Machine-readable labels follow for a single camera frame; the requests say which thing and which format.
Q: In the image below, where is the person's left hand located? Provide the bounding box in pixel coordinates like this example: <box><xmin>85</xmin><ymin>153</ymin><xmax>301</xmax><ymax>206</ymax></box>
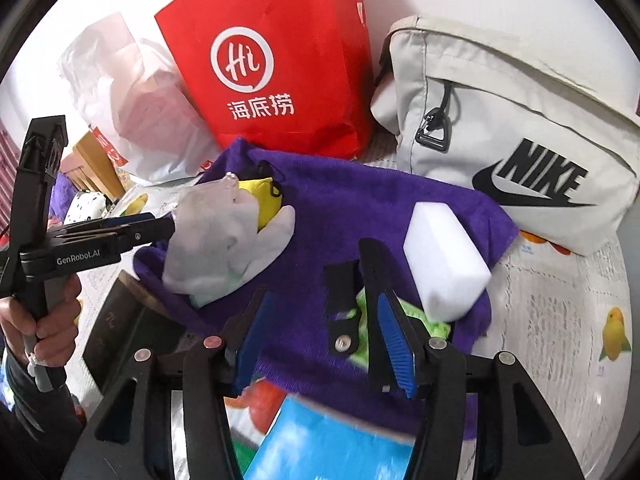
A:
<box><xmin>0</xmin><ymin>276</ymin><xmax>83</xmax><ymax>368</ymax></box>

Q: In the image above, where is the blue tissue packet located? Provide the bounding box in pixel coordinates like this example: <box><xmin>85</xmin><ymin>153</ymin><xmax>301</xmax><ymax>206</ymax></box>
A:
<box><xmin>242</xmin><ymin>394</ymin><xmax>418</xmax><ymax>480</ymax></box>

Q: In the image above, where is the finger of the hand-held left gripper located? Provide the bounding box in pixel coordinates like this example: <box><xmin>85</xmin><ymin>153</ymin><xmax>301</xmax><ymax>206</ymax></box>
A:
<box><xmin>65</xmin><ymin>212</ymin><xmax>157</xmax><ymax>233</ymax></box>
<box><xmin>50</xmin><ymin>219</ymin><xmax>177</xmax><ymax>261</ymax></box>

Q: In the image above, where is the beige shoulder bag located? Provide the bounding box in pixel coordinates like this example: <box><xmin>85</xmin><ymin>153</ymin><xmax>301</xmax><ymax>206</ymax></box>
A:
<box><xmin>370</xmin><ymin>14</ymin><xmax>640</xmax><ymax>257</ymax></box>

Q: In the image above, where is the pink curtain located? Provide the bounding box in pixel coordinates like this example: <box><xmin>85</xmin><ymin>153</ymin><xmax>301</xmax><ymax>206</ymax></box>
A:
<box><xmin>0</xmin><ymin>130</ymin><xmax>21</xmax><ymax>196</ymax></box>

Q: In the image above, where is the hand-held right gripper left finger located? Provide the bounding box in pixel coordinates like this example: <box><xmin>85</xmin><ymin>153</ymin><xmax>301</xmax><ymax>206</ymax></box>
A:
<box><xmin>75</xmin><ymin>287</ymin><xmax>275</xmax><ymax>480</ymax></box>

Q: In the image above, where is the yellow and black pouch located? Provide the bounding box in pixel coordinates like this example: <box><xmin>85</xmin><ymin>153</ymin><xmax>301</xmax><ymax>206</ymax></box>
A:
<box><xmin>235</xmin><ymin>160</ymin><xmax>287</xmax><ymax>233</ymax></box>

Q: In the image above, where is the purple towel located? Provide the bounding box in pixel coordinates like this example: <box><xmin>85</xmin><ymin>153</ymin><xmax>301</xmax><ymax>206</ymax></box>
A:
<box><xmin>134</xmin><ymin>139</ymin><xmax>520</xmax><ymax>436</ymax></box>

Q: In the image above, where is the white dotted pillow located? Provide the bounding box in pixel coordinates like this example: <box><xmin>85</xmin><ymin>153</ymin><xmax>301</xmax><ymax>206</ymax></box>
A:
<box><xmin>64</xmin><ymin>191</ymin><xmax>108</xmax><ymax>225</ymax></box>

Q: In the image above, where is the black strap with snap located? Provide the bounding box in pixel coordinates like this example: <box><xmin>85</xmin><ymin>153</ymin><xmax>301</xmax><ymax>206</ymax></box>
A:
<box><xmin>322</xmin><ymin>261</ymin><xmax>362</xmax><ymax>357</ymax></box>

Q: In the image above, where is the white plastic shopping bag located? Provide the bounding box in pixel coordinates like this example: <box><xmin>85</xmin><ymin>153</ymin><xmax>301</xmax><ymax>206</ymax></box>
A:
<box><xmin>57</xmin><ymin>10</ymin><xmax>223</xmax><ymax>185</ymax></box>

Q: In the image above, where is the purple plush toy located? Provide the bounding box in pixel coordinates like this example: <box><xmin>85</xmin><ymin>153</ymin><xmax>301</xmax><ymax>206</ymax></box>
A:
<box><xmin>51</xmin><ymin>172</ymin><xmax>76</xmax><ymax>223</ymax></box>

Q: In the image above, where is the red paper bag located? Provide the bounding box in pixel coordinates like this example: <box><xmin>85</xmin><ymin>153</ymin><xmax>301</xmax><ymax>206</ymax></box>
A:
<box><xmin>154</xmin><ymin>0</ymin><xmax>375</xmax><ymax>161</ymax></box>

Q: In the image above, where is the white sponge block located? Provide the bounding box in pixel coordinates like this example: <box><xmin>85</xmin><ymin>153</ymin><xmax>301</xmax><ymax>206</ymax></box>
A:
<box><xmin>403</xmin><ymin>201</ymin><xmax>493</xmax><ymax>323</ymax></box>

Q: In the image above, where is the dark green tin box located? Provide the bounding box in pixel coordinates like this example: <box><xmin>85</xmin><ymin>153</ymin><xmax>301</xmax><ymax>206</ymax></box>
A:
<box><xmin>82</xmin><ymin>270</ymin><xmax>191</xmax><ymax>392</ymax></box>

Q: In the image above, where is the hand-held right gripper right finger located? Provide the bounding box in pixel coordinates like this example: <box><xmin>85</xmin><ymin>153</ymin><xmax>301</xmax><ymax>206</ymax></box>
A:
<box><xmin>359</xmin><ymin>239</ymin><xmax>586</xmax><ymax>480</ymax></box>

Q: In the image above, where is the green tissue packet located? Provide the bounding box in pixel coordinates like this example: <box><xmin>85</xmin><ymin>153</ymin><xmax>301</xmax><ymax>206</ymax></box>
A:
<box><xmin>345</xmin><ymin>295</ymin><xmax>452</xmax><ymax>368</ymax></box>

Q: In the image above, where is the person's left forearm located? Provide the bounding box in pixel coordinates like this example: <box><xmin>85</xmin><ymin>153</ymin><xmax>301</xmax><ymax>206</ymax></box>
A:
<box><xmin>0</xmin><ymin>345</ymin><xmax>87</xmax><ymax>461</ymax></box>

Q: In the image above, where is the wooden headboard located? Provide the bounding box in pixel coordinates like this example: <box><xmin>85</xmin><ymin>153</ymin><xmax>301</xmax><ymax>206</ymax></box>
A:
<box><xmin>72</xmin><ymin>130</ymin><xmax>132</xmax><ymax>202</ymax></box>

